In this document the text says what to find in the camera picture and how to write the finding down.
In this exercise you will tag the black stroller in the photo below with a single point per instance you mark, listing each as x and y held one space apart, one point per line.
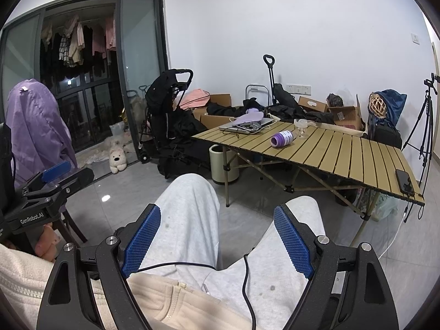
161 110

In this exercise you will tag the person's leg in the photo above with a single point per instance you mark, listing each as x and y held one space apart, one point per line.
275 282
187 220

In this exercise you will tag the sliding glass door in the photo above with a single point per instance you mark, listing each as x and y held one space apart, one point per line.
141 58

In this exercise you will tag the purple jacket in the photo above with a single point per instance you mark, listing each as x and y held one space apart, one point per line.
34 127

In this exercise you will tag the blue backpack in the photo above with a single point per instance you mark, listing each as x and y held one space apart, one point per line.
393 106

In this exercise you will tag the white plastic bag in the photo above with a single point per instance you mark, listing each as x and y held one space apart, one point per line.
385 208

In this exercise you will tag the white plush dog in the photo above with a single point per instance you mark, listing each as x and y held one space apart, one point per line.
117 160

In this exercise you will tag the person's left forearm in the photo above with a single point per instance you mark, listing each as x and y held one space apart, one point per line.
24 282

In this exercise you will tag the white trash bin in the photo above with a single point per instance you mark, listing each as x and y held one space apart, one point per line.
223 165

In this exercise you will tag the black clothes pile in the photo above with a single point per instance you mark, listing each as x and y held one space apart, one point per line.
223 109

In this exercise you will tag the black smartphone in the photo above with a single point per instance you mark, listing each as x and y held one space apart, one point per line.
404 181

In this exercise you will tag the light purple cloth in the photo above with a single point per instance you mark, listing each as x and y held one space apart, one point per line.
249 117

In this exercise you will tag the wall socket strip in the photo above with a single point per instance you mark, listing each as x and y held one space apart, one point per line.
299 89

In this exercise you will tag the woven rattan ball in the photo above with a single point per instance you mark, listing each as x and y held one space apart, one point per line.
375 102

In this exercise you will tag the dark wooden chair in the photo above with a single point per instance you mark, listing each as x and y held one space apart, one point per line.
74 227

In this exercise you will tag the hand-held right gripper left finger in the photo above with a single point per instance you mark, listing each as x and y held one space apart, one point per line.
142 244

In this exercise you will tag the black camera tripod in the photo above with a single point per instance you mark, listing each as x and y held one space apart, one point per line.
426 120

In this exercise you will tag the small cardboard box with slot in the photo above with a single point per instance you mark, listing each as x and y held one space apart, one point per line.
311 105

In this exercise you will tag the black cloth bag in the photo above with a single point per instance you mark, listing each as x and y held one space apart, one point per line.
288 105

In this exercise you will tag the clear glass cup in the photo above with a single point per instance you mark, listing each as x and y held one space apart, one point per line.
301 128

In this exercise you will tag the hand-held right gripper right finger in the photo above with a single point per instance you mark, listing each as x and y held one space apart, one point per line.
294 244

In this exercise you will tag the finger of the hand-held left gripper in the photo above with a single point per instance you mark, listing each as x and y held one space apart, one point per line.
55 171
77 177

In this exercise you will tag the silver laptop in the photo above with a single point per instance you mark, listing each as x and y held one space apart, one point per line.
256 125

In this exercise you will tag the slatted folding table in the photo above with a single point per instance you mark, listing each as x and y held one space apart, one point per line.
343 151

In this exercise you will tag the purple bottle with white label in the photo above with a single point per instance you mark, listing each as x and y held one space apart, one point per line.
282 138

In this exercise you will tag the white wall switch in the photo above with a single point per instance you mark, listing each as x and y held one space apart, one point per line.
416 39

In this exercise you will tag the person's right leg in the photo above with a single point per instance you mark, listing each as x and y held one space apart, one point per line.
275 282

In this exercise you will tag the pink cloth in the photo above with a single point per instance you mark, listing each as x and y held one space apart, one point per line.
194 99

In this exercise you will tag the white metal frame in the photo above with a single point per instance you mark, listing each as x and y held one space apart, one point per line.
256 92

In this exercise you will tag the person's left leg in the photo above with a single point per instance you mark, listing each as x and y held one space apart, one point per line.
187 220

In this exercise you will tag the cardboard box with label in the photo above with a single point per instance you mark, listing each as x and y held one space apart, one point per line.
347 118

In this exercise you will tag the large open cardboard box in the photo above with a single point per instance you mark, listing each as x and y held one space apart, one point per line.
215 121

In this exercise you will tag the cream zip jacket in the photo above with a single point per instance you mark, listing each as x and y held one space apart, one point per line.
165 302

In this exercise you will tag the row of hanging clothes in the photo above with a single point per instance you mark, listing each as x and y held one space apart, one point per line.
74 44

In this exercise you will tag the dark brown bundle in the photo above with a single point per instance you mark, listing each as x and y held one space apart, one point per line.
335 100

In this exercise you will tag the person's left hand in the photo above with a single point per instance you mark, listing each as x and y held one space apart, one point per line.
46 244

